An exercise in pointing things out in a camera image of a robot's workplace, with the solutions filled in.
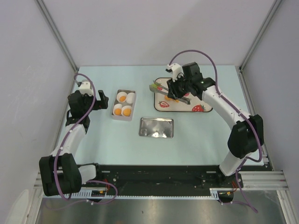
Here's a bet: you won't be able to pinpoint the white paper cup far left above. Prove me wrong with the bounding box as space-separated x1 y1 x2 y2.
116 91 127 103

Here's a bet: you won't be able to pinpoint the yellow round waffle cookie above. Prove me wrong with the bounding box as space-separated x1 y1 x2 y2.
114 108 121 116

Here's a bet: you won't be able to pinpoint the strawberry print tray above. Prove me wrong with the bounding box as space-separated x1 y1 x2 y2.
153 77 213 112

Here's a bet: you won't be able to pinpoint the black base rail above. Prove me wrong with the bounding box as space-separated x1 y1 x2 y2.
70 164 243 196

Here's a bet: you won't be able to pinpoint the orange sandwich cookie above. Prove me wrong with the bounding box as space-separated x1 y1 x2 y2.
123 108 131 117

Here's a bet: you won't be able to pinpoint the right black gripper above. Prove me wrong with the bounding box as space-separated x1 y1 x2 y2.
166 74 191 101

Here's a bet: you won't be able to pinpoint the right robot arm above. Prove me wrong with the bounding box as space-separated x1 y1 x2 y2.
166 63 264 187

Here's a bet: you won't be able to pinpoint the white paper cup near left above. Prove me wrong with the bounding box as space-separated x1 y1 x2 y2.
113 104 123 116

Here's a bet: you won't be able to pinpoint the white paper cup near right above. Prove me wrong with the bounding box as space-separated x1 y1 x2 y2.
121 105 133 117

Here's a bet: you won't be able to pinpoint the white rectangular tin box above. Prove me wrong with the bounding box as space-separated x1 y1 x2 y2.
111 89 136 121

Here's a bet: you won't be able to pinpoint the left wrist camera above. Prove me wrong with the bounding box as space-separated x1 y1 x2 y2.
78 80 94 96

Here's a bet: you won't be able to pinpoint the metal tongs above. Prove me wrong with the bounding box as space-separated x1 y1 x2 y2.
149 84 191 105

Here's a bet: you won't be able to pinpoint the white paper cup far right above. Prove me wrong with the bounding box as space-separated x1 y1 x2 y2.
126 92 135 104

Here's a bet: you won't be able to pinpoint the white paper cup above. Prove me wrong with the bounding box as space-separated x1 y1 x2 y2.
121 105 133 117
113 104 123 116
116 91 127 103
126 92 135 104

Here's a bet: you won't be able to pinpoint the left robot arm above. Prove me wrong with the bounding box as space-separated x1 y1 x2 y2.
39 90 109 196

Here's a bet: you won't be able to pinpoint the white cable duct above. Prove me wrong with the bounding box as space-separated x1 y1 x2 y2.
43 188 236 200

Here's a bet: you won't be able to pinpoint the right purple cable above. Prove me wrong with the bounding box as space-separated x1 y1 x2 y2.
168 49 262 213

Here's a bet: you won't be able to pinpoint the silver tin lid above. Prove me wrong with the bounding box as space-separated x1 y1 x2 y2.
139 118 174 138

